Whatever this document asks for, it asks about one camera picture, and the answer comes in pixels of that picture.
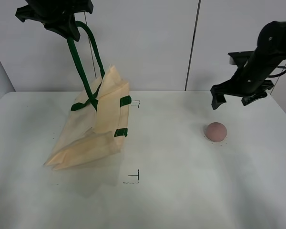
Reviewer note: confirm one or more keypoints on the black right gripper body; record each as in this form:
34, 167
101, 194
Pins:
253, 69

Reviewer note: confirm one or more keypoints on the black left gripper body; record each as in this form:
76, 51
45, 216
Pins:
48, 11

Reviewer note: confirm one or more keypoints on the cream linen bag green handles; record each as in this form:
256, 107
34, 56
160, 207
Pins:
98, 122

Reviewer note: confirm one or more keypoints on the pink peach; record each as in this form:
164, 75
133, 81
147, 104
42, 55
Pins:
216, 132

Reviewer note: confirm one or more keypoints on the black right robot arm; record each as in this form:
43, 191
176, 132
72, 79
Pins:
272, 40

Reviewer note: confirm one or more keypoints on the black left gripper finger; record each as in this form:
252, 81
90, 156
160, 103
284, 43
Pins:
70, 28
58, 28

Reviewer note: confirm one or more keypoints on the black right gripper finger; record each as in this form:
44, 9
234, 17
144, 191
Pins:
249, 99
217, 100

